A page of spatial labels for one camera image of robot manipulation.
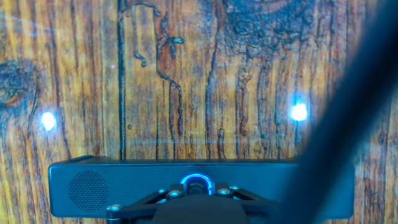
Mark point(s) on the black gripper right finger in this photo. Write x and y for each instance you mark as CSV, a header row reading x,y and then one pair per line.
x,y
258,211

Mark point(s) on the glossy wood grain mat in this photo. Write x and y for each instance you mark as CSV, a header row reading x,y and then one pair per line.
x,y
93,93

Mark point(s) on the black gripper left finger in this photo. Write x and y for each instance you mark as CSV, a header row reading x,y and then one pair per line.
x,y
136,211

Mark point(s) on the black speaker bar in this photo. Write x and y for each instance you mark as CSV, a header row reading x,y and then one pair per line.
x,y
130,186

